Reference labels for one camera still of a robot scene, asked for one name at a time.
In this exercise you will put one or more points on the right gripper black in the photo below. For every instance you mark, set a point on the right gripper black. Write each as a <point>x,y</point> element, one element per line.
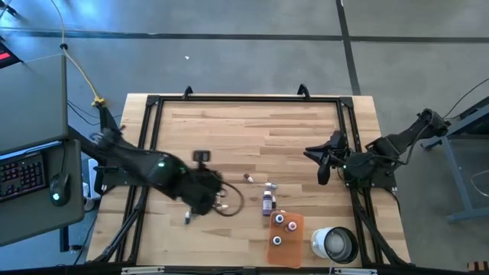
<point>336,154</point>

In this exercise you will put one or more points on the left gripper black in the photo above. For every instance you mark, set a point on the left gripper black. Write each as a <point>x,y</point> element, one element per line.
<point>202,191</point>

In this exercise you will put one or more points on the small gray food coloring bottle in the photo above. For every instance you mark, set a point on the small gray food coloring bottle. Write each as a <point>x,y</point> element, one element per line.
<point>186,218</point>

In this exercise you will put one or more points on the small red food coloring bottle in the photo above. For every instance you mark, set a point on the small red food coloring bottle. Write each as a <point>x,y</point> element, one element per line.
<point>248,178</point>

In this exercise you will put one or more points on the large bottle purple cap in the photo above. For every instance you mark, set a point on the large bottle purple cap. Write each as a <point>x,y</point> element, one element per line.
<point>267,204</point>

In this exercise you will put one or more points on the large bottle blue cap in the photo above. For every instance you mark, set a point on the large bottle blue cap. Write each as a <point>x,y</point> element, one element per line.
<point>279,219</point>

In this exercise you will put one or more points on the large bottle pink cap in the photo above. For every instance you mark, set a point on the large bottle pink cap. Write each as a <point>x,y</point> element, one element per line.
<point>291,226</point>

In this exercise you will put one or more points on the white insulated tumbler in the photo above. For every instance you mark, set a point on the white insulated tumbler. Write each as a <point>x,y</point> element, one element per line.
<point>324,244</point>

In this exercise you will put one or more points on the large bottle black cap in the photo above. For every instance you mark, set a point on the large bottle black cap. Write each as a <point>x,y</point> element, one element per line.
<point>276,240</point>

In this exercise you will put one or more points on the orange translucent plastic bin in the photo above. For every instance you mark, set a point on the orange translucent plastic bin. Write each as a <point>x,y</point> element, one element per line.
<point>292,252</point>

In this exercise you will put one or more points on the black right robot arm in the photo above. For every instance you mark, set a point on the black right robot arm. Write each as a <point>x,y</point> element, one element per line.
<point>397,143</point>

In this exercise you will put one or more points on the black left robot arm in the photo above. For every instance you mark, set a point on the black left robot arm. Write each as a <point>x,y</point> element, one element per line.
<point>145,168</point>

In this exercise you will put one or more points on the white box under desk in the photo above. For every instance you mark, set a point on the white box under desk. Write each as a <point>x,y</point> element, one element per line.
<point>89,200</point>

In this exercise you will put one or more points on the black computer mouse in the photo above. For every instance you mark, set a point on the black computer mouse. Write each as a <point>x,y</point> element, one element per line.
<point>59,189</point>

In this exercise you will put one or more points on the gray keyboard table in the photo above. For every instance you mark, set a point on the gray keyboard table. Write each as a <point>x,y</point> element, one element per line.
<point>38,221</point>

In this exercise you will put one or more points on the backlit black keyboard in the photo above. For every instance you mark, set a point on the backlit black keyboard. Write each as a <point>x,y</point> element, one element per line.
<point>21,177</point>

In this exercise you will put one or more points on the dark gray desk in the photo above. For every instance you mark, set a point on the dark gray desk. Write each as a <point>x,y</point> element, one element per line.
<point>30,107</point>

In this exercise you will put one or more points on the striped block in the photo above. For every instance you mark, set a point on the striped block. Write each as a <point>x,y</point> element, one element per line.
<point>477,266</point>

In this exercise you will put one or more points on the black aluminium table frame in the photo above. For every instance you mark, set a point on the black aluminium table frame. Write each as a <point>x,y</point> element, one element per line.
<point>248,98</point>

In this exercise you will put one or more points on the silver frame bracket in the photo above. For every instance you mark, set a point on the silver frame bracket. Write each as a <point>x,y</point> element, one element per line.
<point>355,271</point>
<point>143,270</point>

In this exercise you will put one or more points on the blue-gray desk frame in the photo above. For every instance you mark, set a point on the blue-gray desk frame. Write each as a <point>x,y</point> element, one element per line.
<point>456,175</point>

